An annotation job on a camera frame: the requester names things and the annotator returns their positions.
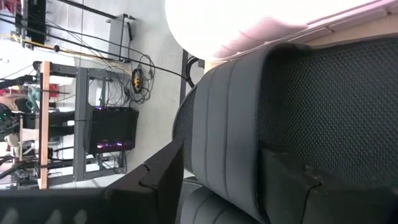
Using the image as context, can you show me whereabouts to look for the wooden table grey legs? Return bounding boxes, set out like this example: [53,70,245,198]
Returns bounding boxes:
[32,60,128,190]

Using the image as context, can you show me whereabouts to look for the black background monitor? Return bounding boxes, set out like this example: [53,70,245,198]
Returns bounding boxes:
[26,0,47,45]

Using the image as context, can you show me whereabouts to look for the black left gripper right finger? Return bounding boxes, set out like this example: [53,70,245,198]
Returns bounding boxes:
[257,148,398,224]

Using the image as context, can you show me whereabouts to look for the pink rubber slide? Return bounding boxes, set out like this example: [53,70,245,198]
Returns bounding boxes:
[164,0,398,62]

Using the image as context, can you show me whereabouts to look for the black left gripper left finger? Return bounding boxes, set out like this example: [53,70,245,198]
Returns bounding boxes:
[101,138,185,224]

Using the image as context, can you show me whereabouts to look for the black cable tangle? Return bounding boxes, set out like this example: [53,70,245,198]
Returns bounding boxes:
[123,52,156,105]

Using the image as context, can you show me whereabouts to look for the black computer purple lights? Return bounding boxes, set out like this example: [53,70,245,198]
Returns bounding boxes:
[84,105,140,156]

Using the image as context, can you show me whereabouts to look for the black yellow cable coil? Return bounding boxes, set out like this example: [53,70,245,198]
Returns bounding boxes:
[131,67,144,94]

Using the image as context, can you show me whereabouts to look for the coiled black cable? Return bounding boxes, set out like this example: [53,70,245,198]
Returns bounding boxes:
[185,55,200,89]

